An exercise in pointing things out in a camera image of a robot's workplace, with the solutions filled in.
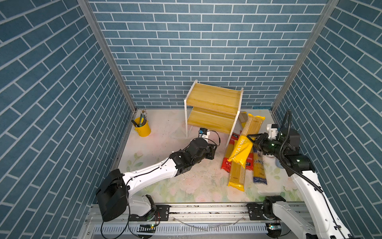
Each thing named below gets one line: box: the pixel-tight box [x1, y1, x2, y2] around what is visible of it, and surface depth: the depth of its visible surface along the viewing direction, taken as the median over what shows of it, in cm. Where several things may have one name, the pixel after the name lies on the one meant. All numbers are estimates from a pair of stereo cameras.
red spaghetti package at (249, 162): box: [245, 152, 254, 171], surface depth 91 cm
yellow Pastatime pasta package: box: [227, 113, 266, 168], surface depth 72 cm
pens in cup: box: [130, 109, 148, 127], surface depth 98 cm
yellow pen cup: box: [133, 117, 152, 137], surface depth 104 cm
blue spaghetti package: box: [253, 147, 268, 185], surface depth 88 cm
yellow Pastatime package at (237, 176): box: [227, 160, 246, 192], surface depth 85 cm
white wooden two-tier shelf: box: [184, 79, 244, 147], surface depth 86 cm
